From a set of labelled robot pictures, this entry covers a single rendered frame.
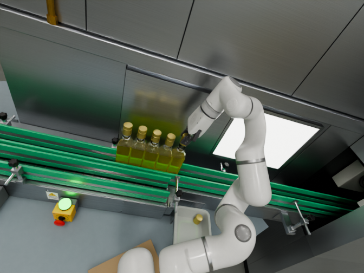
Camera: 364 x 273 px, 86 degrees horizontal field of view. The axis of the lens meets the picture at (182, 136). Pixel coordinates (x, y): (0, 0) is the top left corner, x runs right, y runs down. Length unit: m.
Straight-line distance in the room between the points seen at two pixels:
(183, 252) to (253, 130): 0.42
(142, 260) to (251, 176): 0.37
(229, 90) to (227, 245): 0.43
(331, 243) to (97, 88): 1.34
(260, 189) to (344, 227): 0.76
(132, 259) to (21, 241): 0.52
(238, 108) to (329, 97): 0.54
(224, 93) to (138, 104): 0.39
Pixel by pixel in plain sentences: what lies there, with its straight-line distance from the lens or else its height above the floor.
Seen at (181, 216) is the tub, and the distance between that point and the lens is 1.04.
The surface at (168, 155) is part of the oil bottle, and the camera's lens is 0.82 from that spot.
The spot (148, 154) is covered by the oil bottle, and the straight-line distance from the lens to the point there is 0.83.
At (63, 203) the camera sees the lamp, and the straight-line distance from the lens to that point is 0.93.
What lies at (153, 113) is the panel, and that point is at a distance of 0.87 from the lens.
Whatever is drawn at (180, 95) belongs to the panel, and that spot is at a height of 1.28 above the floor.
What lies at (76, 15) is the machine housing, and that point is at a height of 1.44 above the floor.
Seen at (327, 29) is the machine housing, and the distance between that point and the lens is 0.88.
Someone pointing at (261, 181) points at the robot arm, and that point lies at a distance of 0.59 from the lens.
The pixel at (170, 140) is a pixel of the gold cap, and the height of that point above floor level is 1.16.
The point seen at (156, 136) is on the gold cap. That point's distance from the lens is 0.76.
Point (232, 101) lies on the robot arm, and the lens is 0.59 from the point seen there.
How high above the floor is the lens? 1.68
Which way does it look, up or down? 41 degrees down
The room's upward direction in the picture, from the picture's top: 23 degrees clockwise
